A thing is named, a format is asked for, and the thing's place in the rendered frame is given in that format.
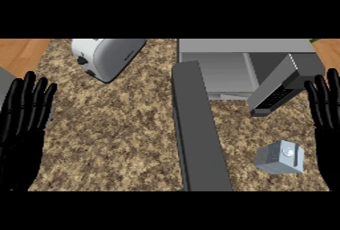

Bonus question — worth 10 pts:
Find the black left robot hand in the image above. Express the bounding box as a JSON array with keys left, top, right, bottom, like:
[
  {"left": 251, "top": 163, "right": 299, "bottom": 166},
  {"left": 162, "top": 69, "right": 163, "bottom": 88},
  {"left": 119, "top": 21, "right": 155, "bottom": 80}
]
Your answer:
[{"left": 0, "top": 70, "right": 58, "bottom": 192}]

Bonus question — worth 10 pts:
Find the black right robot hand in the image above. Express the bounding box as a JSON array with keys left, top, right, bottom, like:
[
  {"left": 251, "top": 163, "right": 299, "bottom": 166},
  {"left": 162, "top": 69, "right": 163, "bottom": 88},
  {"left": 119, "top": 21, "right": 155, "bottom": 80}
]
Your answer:
[{"left": 302, "top": 67, "right": 340, "bottom": 192}]

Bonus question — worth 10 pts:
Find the grey milk carton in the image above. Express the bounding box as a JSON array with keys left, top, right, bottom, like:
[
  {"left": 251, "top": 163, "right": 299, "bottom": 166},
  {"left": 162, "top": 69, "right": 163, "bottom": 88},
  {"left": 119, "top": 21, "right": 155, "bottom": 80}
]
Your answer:
[{"left": 254, "top": 139, "right": 305, "bottom": 175}]

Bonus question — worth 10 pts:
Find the grey microwave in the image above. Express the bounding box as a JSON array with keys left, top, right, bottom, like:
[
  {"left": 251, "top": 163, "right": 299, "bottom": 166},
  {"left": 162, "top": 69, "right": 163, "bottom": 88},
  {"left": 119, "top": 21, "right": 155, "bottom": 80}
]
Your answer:
[{"left": 177, "top": 38, "right": 327, "bottom": 118}]

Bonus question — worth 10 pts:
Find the dark grey microwave door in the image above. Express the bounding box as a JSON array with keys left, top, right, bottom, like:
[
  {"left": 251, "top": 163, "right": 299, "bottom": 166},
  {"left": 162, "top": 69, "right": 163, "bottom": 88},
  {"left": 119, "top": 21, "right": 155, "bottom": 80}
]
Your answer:
[{"left": 171, "top": 60, "right": 234, "bottom": 192}]

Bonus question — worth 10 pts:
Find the white toaster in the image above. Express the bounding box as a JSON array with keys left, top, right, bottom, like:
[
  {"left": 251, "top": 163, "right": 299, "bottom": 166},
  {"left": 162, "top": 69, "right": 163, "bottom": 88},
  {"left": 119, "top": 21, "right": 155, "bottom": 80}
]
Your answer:
[{"left": 70, "top": 38, "right": 147, "bottom": 84}]

